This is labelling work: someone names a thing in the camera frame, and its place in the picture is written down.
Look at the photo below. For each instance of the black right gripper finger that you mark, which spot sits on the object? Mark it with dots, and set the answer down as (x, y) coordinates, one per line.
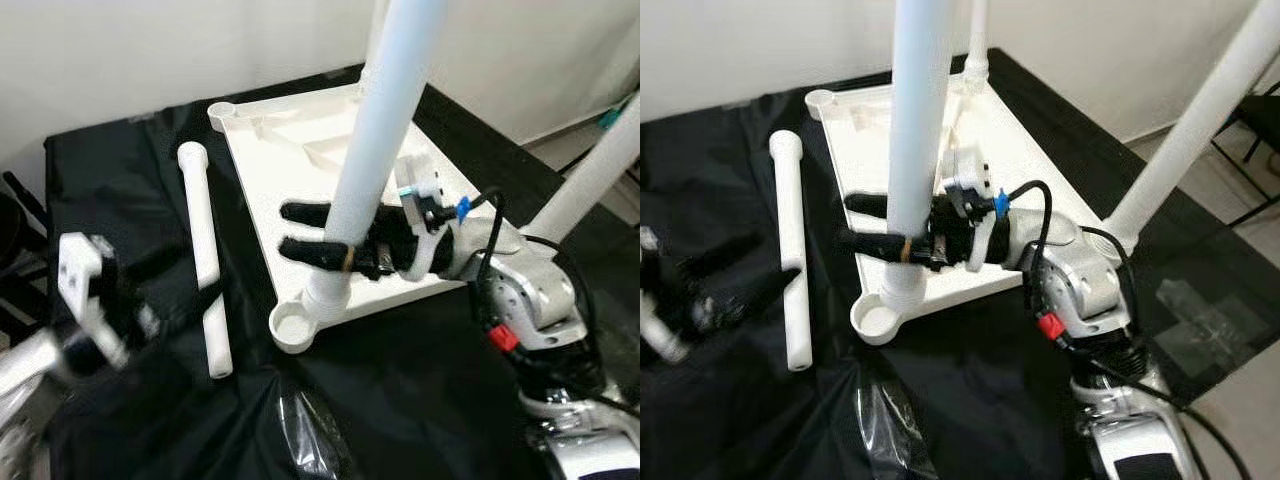
(305, 213)
(870, 246)
(865, 206)
(315, 252)

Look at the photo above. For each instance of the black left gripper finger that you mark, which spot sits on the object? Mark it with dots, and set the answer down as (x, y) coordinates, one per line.
(760, 293)
(190, 310)
(722, 258)
(160, 264)

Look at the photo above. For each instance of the white plastic table leg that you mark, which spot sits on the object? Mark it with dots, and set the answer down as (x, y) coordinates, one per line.
(205, 260)
(385, 130)
(790, 250)
(375, 40)
(590, 175)
(1190, 130)
(915, 130)
(977, 40)

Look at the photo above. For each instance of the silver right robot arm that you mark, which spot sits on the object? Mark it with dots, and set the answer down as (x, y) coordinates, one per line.
(1085, 285)
(530, 290)

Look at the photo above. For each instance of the white plastic table top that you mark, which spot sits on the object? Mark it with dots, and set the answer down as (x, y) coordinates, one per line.
(870, 150)
(290, 150)

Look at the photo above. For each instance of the black round stool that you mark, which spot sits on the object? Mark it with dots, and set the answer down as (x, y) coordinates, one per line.
(15, 240)

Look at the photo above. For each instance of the black table cloth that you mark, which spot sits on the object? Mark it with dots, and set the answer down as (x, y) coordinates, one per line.
(1000, 400)
(400, 400)

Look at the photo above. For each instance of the clear tape cross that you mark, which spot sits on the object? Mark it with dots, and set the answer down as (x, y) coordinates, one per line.
(1210, 320)

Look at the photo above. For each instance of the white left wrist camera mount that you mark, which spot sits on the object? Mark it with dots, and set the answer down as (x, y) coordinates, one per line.
(85, 280)
(662, 342)

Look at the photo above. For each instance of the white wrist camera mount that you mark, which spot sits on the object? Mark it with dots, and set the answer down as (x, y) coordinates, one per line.
(662, 342)
(425, 200)
(975, 190)
(85, 280)

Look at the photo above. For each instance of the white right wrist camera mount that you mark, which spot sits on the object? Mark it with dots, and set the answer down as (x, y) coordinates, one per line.
(975, 190)
(425, 200)

